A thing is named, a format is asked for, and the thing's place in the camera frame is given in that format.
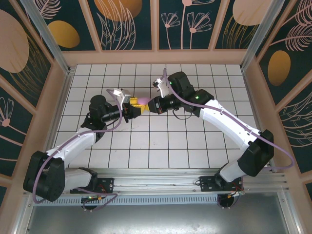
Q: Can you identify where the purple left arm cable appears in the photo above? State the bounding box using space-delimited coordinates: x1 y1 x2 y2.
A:
33 88 122 211

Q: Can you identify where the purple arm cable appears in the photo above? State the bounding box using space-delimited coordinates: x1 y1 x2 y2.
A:
33 88 122 211
159 68 295 171

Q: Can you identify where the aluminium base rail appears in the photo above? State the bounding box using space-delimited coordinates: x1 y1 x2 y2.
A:
65 167 290 195

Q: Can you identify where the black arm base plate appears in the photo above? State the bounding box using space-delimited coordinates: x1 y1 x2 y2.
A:
198 176 219 193
96 177 115 193

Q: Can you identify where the aluminium corner post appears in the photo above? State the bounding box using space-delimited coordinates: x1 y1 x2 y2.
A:
240 0 292 73
19 0 74 75

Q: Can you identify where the grey perforated cable tray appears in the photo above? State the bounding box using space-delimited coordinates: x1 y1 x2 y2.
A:
52 195 220 207

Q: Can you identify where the black round cable port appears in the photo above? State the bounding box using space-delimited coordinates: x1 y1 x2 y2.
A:
217 191 242 210
81 196 99 213

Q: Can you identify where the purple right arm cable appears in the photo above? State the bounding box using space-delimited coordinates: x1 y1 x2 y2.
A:
159 68 295 171

